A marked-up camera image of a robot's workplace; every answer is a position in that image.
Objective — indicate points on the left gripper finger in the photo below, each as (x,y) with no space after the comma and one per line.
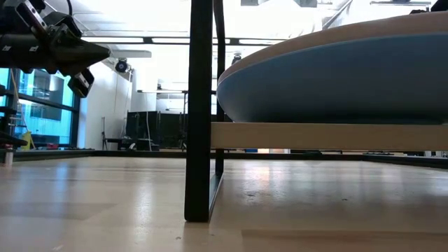
(84,54)

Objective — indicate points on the cream plate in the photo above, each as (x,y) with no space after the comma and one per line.
(315,36)

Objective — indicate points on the blue plate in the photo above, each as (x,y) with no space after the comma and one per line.
(332,84)

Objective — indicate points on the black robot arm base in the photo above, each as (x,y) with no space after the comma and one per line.
(7,140)

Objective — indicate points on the light wooden shelf board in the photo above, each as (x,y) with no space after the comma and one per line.
(329,136)

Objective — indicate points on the black framed window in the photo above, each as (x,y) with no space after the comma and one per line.
(74,119)

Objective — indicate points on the thin black stand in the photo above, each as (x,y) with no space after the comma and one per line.
(104,131)

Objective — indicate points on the yellow floor sign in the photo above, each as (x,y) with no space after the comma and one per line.
(26,140)

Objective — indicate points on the small white cylinder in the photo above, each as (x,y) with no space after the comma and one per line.
(8,157)

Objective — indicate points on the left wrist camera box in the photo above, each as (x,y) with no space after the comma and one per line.
(81,83)

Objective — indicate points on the ceiling light rail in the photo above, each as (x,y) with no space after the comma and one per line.
(164,40)

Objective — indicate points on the black partition wall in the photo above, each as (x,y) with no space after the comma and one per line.
(157,129)

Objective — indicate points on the black metal shelf frame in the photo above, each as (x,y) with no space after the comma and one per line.
(199,105)

